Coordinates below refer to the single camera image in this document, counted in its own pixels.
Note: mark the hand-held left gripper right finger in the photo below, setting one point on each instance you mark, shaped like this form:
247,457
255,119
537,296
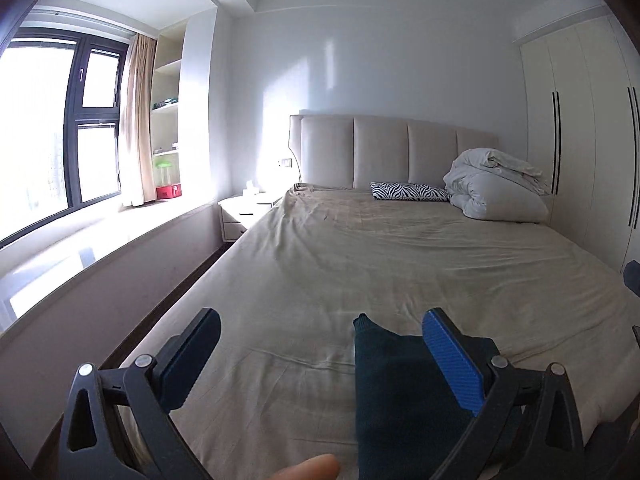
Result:
452,360

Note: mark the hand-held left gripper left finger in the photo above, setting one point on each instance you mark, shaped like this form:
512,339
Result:
187,360

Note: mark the dark green knit sweater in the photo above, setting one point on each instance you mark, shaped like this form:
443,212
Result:
395,400

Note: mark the bay window ledge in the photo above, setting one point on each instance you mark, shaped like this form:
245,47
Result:
100,270

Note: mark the bed with beige sheet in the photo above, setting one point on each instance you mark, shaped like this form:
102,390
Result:
350,260

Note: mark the white wardrobe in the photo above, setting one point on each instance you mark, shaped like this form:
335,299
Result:
590,135

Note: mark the white nightstand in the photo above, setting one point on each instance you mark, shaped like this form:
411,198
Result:
240,217

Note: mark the white bundled duvet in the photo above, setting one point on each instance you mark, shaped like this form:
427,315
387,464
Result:
495,190

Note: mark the red box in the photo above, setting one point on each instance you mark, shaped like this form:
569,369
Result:
169,192

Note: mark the zebra print pillow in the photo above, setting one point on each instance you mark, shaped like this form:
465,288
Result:
407,191

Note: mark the white tissue box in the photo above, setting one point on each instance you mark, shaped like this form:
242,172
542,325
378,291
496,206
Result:
250,189

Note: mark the green lidded clear container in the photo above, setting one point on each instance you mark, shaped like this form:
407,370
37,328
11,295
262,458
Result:
164,172

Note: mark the cream padded headboard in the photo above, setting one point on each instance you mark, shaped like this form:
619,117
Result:
380,152

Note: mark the beige curtain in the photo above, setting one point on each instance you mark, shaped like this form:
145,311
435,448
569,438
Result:
139,120

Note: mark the small green shelf objects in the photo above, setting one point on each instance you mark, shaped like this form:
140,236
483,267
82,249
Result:
164,103

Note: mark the black framed window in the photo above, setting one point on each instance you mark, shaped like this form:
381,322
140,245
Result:
70,120

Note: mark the white wall shelf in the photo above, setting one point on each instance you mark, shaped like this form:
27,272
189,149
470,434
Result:
167,130

